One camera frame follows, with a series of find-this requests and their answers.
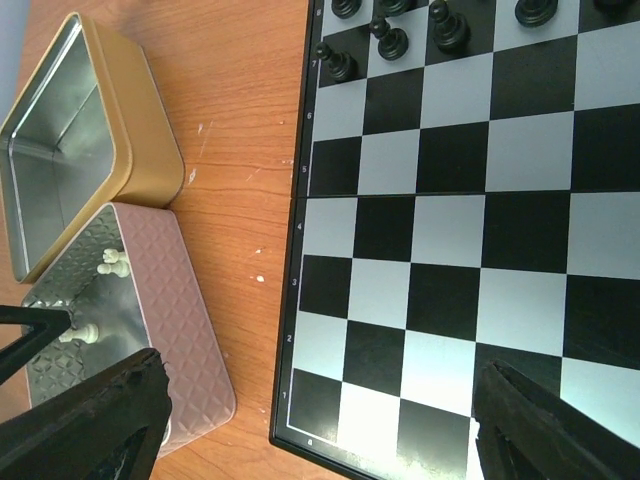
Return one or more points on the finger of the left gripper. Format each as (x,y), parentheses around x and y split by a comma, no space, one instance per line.
(40,328)

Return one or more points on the black white chess board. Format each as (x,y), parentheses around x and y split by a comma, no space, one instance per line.
(453,209)

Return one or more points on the gold tin lid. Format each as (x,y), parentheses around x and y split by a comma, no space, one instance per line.
(88,128)

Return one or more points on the black chess pawn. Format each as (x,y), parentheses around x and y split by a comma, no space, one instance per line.
(340,65)
(393,43)
(451,31)

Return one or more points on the pink tin box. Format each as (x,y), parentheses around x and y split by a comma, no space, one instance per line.
(158,305)

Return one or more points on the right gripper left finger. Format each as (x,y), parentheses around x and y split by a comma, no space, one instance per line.
(110,426)

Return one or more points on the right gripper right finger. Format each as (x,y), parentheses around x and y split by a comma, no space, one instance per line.
(526,432)

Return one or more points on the black chess piece row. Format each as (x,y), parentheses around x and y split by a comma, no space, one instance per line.
(393,8)
(345,9)

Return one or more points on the white piece in tin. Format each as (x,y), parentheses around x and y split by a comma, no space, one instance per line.
(114,262)
(88,334)

